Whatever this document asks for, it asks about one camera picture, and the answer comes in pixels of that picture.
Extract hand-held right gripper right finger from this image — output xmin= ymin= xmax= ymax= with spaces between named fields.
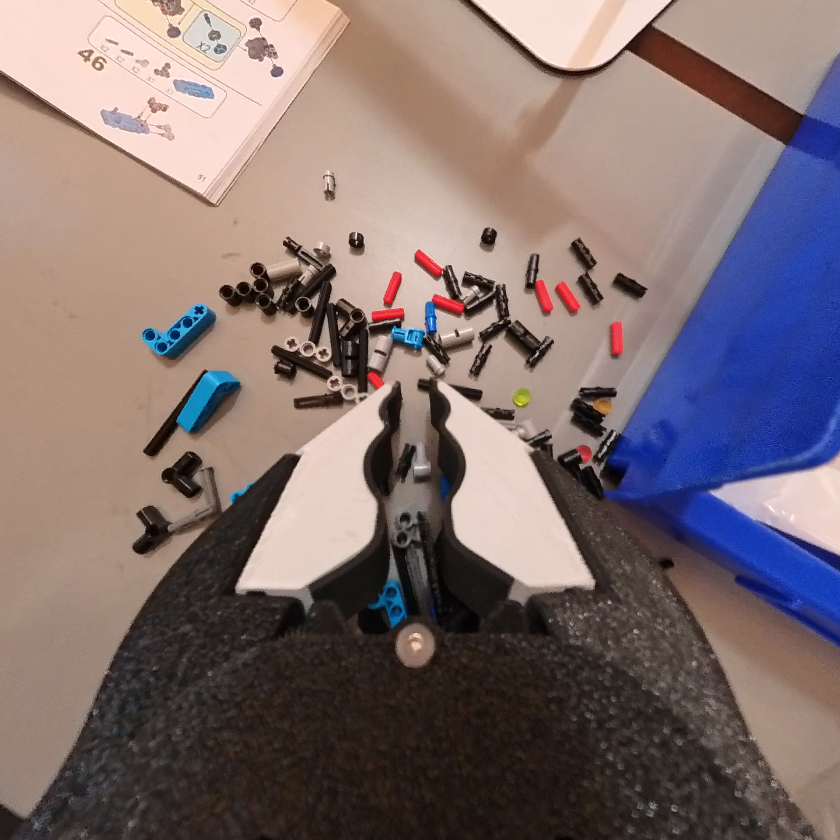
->
xmin=427 ymin=379 xmax=597 ymax=603

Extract white stand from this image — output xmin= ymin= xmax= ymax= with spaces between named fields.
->
xmin=459 ymin=0 xmax=677 ymax=72

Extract clear bags in bin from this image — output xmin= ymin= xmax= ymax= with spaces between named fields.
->
xmin=761 ymin=469 xmax=840 ymax=555

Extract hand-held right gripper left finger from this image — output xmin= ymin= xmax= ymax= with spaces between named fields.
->
xmin=235 ymin=382 xmax=403 ymax=601

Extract blue plastic bin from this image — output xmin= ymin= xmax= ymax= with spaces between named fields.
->
xmin=602 ymin=56 xmax=840 ymax=647

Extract pile of small brick parts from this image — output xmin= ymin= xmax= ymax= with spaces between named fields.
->
xmin=131 ymin=226 xmax=651 ymax=631

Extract open instruction booklet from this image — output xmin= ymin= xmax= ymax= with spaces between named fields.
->
xmin=0 ymin=0 xmax=350 ymax=206

